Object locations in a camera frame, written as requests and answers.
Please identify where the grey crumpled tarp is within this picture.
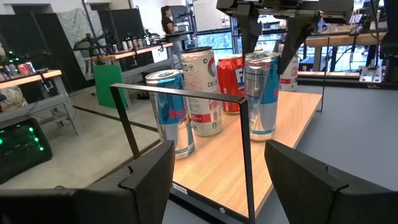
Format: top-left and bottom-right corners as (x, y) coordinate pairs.
(57, 7), (100, 72)

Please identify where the green panel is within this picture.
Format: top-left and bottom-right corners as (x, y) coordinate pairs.
(92, 63), (128, 110)

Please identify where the blue silver Red Bull can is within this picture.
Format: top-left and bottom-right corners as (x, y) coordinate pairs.
(145, 69), (196, 160)
(244, 51), (282, 142)

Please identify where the black table frame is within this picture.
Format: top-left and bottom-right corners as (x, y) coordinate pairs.
(297, 76), (398, 91)

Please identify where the silver Diet Coke can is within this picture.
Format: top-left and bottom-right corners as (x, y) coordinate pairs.
(278, 43), (299, 93)

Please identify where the white Celsius can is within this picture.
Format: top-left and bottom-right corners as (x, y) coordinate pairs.
(180, 46), (223, 138)

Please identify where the black mesh computer case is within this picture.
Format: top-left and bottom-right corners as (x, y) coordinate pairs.
(0, 115), (53, 185)

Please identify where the black partition panel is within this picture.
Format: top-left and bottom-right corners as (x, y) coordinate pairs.
(98, 7), (155, 71)
(0, 14), (88, 94)

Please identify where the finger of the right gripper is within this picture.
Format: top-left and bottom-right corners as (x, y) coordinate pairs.
(278, 14), (318, 75)
(233, 12), (264, 60)

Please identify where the wooden shelf with black frame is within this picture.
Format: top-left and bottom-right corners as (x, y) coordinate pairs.
(109, 35), (331, 224)

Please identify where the blue grey table mat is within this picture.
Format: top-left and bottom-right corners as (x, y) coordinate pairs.
(161, 83), (398, 224)

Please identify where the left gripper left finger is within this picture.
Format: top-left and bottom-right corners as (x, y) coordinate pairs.
(74, 139), (176, 224)

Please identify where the person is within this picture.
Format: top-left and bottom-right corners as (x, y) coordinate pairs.
(160, 5), (184, 69)

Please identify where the wooden top workbench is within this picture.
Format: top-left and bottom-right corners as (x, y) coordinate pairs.
(83, 42), (175, 91)
(0, 70), (84, 136)
(298, 29), (389, 72)

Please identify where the red Fanta can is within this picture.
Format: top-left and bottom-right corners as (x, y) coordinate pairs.
(216, 54), (246, 114)

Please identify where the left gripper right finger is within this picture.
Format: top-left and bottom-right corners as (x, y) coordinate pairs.
(264, 139), (398, 224)

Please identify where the silver mounting bracket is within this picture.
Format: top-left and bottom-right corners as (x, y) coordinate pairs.
(359, 65), (383, 83)

